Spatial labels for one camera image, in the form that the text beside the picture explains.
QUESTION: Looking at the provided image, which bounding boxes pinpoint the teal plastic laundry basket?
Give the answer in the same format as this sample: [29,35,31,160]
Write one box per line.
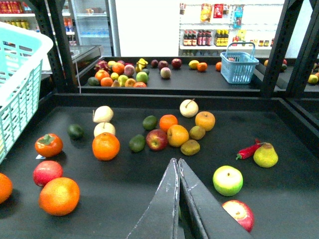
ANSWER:
[0,22,53,160]

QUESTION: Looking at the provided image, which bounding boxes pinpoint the green apple far shelf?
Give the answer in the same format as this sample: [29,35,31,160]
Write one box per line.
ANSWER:
[136,71,149,84]

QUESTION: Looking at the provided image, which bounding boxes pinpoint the white supermarket drinks shelf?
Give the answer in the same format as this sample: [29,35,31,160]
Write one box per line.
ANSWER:
[0,0,77,46]

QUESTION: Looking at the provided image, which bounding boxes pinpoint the red apple near front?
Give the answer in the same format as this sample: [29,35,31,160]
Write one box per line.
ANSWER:
[222,200,255,233]

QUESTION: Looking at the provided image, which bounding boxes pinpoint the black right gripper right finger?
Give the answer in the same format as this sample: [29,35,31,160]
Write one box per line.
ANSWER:
[178,159,252,239]

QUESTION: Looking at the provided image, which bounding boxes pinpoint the large orange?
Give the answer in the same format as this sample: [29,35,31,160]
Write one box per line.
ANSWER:
[92,132,120,161]

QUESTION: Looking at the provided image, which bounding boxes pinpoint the yellow lemon far shelf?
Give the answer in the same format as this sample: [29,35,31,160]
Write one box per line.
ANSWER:
[188,60,199,70]

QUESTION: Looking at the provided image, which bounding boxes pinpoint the green apple shelf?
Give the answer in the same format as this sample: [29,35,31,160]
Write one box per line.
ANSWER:
[212,165,243,197]
[136,71,149,84]

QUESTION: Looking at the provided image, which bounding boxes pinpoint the yellow green pear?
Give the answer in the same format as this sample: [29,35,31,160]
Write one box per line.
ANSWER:
[253,143,279,168]

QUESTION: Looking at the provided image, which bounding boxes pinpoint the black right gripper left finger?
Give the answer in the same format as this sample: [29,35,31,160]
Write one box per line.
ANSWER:
[127,158,180,239]

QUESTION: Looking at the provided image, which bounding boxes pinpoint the cream pear with stem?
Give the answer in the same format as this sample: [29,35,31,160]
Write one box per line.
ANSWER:
[179,99,199,118]

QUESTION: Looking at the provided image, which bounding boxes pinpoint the orange front left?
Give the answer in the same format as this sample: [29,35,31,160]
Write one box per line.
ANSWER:
[38,177,80,217]

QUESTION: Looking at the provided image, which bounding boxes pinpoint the red apple left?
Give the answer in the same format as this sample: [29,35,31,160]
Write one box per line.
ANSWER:
[33,160,63,187]

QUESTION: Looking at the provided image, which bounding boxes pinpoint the pink peach far shelf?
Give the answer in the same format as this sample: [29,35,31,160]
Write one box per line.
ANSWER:
[160,67,171,79]

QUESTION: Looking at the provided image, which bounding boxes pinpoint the orange shelf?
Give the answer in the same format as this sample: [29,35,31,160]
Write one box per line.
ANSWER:
[100,77,113,87]
[95,70,110,82]
[112,62,125,75]

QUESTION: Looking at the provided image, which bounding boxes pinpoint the orange far shelf left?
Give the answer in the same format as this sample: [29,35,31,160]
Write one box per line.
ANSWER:
[95,70,110,82]

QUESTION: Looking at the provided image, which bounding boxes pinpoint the orange persimmon green top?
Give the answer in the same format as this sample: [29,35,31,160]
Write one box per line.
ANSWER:
[34,133,63,158]

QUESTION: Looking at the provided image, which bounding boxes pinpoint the orange beside far lemon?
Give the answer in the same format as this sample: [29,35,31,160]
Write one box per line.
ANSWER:
[197,62,208,72]

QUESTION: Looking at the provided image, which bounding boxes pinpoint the green apple near shelf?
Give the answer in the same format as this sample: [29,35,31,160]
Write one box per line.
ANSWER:
[212,165,243,197]

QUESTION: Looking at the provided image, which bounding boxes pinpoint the white condiment wall shelf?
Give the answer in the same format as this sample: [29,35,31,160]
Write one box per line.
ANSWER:
[178,0,284,58]

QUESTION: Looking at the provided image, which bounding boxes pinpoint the yellow orange apple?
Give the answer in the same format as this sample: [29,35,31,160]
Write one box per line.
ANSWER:
[195,111,216,131]

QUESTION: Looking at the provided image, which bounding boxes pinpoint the glass top freezer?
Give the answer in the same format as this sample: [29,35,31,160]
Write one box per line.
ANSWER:
[70,45,103,64]

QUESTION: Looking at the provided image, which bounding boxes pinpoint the red apple centre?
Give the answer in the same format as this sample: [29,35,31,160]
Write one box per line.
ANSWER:
[146,129,168,151]

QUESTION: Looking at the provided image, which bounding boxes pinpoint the light blue handled basket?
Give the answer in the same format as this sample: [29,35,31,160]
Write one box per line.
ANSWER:
[220,42,259,84]

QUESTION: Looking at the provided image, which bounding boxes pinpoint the orange far shelf upper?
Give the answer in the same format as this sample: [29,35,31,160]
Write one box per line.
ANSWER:
[112,62,125,75]

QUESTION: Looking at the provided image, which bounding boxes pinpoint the orange far shelf front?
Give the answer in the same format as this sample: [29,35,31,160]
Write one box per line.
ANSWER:
[100,77,113,87]

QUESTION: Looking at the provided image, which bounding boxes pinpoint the black metal display shelf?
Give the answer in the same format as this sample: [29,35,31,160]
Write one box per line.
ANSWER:
[24,0,319,239]

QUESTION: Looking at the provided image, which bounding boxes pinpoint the pink dragon fruit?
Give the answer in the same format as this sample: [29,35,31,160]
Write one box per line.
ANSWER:
[94,60,110,72]

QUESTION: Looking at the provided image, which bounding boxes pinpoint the dark red apple far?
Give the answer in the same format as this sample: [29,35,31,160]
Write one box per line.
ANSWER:
[171,58,182,70]

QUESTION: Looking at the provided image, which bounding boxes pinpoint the red chili pepper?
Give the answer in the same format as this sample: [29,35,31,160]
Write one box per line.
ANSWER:
[236,139,265,160]

